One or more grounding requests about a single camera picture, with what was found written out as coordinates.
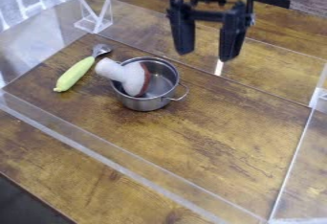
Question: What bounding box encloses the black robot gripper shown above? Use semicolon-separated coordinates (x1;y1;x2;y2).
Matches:
167;0;255;62

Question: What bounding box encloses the white plush mushroom red cap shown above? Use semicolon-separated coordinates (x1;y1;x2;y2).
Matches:
95;57;151;97

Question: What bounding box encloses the small silver metal pot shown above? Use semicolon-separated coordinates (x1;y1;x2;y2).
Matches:
111;56;190;112

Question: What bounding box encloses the clear acrylic triangular bracket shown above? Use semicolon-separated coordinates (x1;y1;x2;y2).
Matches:
75;0;114;34

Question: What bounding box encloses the yellow-green handled metal spoon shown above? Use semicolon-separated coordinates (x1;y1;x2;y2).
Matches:
54;44;111;93

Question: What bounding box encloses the clear acrylic enclosure wall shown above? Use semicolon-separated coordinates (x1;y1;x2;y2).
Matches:
0;0;327;224

